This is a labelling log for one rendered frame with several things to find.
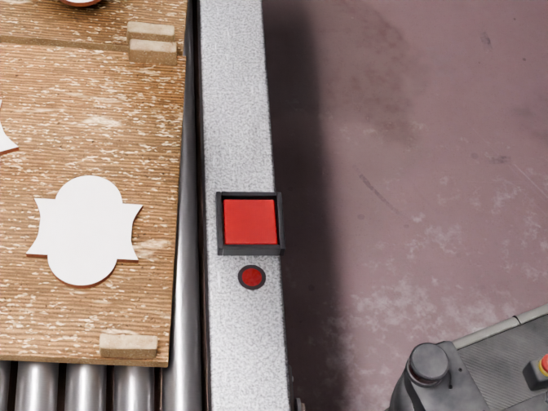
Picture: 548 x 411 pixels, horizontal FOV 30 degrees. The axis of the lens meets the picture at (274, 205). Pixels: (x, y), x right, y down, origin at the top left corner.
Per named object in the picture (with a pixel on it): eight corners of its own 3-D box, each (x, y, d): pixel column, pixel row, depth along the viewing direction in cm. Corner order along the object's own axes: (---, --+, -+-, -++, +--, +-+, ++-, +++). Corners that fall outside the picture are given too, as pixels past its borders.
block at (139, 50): (177, 55, 127) (178, 40, 125) (176, 67, 126) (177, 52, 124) (129, 51, 126) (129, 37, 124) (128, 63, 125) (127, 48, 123)
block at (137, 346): (157, 345, 106) (158, 333, 104) (156, 361, 105) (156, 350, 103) (100, 342, 106) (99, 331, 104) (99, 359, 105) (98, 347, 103)
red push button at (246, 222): (273, 205, 120) (274, 198, 118) (276, 249, 116) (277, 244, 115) (222, 205, 119) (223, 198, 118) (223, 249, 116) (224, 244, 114)
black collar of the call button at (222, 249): (280, 199, 120) (281, 191, 119) (284, 256, 116) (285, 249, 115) (214, 198, 119) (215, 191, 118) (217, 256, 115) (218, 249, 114)
